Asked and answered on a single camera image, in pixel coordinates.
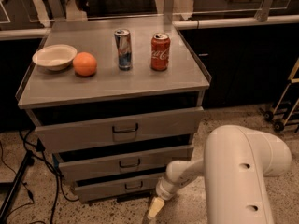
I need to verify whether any white horizontal rail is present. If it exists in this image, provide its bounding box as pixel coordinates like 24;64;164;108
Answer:
0;15;299;41

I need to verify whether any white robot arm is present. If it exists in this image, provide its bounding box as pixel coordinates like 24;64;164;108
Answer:
147;125;292;224

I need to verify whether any grey metal drawer cabinet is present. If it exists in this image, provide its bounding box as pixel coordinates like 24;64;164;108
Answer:
15;15;212;204

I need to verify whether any white bowl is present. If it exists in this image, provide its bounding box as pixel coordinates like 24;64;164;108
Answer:
32;44;78;71

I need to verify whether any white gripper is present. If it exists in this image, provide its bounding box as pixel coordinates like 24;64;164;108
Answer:
147;176;183;219

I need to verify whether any orange fruit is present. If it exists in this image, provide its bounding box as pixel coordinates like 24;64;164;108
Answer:
73;52;97;77

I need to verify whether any grey bottom drawer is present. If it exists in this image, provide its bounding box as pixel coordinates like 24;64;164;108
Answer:
75;167;165;203

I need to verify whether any black tripod leg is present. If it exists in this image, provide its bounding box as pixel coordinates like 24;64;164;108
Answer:
0;151;32;224

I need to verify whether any grey metal post right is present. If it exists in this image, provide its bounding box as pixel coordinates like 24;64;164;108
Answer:
254;0;273;21

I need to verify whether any blue silver energy drink can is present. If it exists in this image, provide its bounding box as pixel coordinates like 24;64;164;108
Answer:
114;29;132;71

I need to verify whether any red cola can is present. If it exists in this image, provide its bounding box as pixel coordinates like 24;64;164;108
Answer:
151;33;171;71

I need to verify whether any grey drawer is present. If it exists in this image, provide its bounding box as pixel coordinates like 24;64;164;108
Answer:
75;167;165;203
59;145;194;182
36;107;204;153

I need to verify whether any yellow wheeled cart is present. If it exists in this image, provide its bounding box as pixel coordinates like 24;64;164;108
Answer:
260;58;299;133

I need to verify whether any grey metal post left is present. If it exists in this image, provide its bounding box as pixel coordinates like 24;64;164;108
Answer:
47;0;66;22

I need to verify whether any grey metal post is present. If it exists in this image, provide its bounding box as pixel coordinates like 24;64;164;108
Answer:
47;0;66;22
163;0;174;25
254;0;273;21

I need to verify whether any grey middle drawer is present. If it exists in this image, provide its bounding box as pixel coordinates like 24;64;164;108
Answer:
59;145;194;182

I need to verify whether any black floor cable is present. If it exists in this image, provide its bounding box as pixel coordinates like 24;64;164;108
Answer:
0;129;78;224

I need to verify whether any grey top drawer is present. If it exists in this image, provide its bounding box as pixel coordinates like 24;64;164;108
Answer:
36;107;204;153

